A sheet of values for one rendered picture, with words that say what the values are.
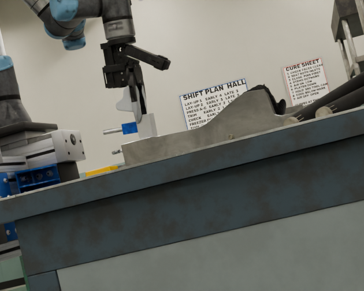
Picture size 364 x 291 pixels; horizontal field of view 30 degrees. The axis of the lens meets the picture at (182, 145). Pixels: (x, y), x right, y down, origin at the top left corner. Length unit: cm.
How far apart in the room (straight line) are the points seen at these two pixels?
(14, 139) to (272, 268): 116
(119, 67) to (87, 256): 71
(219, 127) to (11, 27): 844
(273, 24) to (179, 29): 123
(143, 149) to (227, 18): 752
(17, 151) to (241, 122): 71
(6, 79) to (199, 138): 69
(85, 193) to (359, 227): 41
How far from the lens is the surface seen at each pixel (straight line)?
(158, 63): 167
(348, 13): 621
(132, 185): 102
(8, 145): 204
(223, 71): 902
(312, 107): 130
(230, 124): 162
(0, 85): 207
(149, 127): 167
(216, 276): 103
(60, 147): 195
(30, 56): 978
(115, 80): 169
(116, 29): 169
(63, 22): 173
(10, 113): 205
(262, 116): 161
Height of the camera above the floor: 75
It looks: 4 degrees up
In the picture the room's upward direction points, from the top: 14 degrees counter-clockwise
